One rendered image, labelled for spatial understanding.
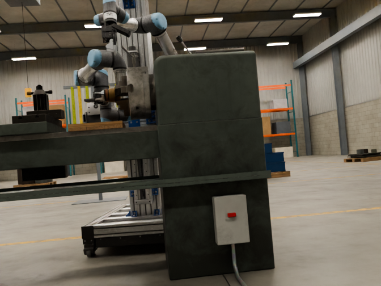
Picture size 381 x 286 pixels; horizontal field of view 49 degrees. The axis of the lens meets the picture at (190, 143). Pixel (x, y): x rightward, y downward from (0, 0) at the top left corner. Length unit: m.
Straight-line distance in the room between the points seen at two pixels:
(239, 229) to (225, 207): 0.14
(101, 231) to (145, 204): 0.45
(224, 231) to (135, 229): 0.94
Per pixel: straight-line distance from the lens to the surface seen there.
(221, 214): 2.29
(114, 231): 3.09
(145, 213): 3.36
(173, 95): 2.34
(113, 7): 2.55
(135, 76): 2.43
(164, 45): 3.01
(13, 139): 2.47
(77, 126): 2.38
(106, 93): 2.53
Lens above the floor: 0.69
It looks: 2 degrees up
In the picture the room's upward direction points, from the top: 5 degrees counter-clockwise
